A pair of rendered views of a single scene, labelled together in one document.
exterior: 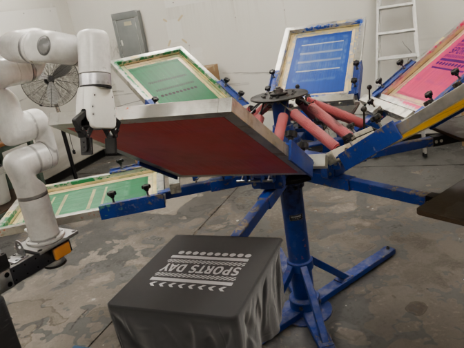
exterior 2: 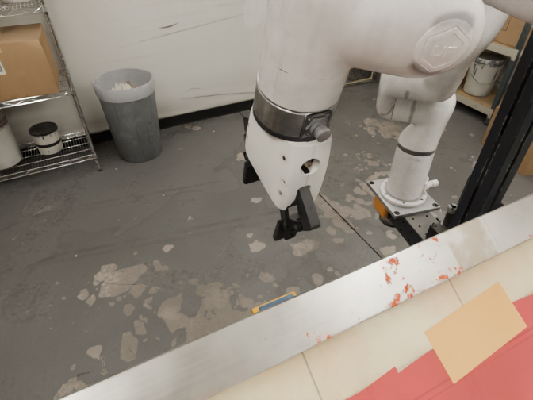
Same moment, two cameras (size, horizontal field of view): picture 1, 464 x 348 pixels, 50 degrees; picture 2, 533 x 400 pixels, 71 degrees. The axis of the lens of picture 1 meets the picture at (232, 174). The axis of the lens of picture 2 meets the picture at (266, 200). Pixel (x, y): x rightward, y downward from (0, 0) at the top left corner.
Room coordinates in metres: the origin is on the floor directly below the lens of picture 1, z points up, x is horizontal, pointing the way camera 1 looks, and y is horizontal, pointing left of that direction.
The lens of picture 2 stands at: (1.39, 0.02, 1.80)
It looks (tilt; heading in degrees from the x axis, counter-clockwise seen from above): 40 degrees down; 129
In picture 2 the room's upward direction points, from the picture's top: straight up
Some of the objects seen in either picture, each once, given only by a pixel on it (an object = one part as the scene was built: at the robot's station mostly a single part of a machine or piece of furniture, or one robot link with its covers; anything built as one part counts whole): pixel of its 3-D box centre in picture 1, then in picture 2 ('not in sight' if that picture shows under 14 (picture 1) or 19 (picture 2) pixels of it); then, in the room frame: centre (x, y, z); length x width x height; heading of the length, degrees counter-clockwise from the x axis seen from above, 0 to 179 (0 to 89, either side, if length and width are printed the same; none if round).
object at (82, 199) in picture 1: (113, 175); not in sight; (2.42, 0.60, 1.05); 1.08 x 0.61 x 0.23; 96
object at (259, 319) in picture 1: (266, 325); not in sight; (1.42, -0.03, 0.74); 0.46 x 0.04 x 0.42; 156
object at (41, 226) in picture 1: (36, 217); not in sight; (1.54, 0.66, 1.21); 0.16 x 0.13 x 0.15; 55
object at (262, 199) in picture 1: (250, 221); not in sight; (1.95, -0.05, 0.89); 1.24 x 0.06 x 0.06; 156
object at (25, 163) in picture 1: (28, 171); not in sight; (1.54, 0.64, 1.37); 0.13 x 0.10 x 0.16; 141
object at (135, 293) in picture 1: (200, 268); not in sight; (1.50, 0.16, 0.95); 0.48 x 0.44 x 0.01; 156
